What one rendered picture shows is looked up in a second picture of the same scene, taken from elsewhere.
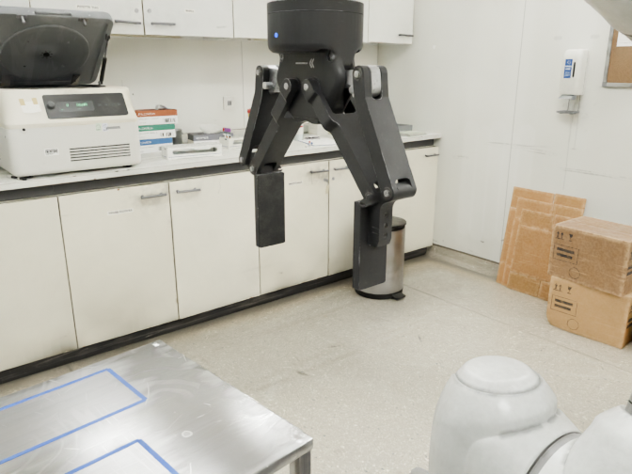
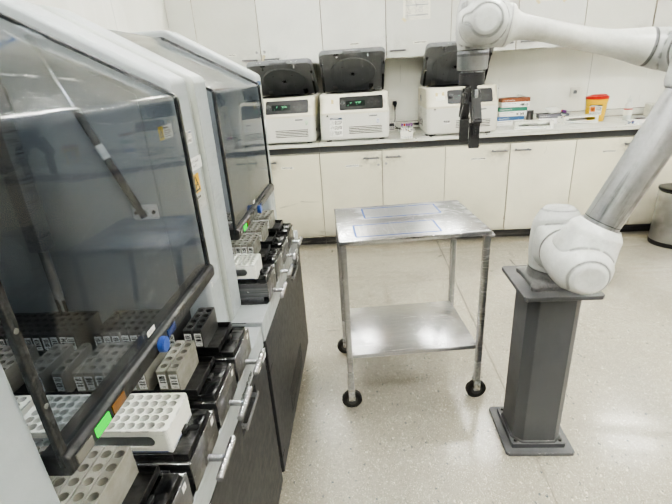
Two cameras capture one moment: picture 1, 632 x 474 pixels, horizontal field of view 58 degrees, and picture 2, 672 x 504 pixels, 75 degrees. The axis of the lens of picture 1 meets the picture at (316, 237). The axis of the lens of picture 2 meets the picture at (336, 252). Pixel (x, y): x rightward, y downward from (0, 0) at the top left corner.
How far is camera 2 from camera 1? 107 cm
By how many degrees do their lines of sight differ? 41
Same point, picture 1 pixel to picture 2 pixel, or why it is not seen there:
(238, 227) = (555, 177)
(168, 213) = (507, 162)
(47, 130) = (446, 110)
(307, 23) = (463, 79)
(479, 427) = (539, 221)
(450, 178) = not seen: outside the picture
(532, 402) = (561, 215)
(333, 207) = not seen: hidden behind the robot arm
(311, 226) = not seen: hidden behind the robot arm
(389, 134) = (477, 106)
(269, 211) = (463, 130)
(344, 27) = (473, 79)
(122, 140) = (486, 116)
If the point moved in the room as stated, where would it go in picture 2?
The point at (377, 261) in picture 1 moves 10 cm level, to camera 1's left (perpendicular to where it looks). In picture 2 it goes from (475, 141) to (445, 140)
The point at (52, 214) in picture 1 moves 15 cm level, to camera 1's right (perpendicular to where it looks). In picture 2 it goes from (441, 156) to (458, 157)
